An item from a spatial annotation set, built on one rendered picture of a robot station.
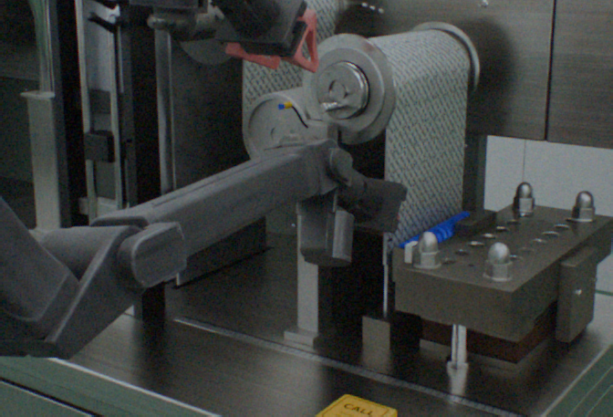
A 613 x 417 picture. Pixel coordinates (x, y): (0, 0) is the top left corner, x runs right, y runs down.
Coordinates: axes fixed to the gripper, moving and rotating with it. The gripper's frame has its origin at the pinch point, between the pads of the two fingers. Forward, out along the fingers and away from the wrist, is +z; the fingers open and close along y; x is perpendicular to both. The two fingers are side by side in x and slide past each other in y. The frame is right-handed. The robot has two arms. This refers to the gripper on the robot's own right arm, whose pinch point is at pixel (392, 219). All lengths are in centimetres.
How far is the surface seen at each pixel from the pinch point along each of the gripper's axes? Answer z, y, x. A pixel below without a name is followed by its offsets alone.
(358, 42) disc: -13.8, -4.3, 20.0
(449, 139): 10.0, 0.3, 15.3
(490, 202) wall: 266, -97, 63
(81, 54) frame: -23, -44, 12
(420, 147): 2.0, 0.3, 11.3
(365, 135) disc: -7.9, -3.1, 9.2
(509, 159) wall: 256, -89, 81
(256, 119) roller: -7.4, -21.9, 9.7
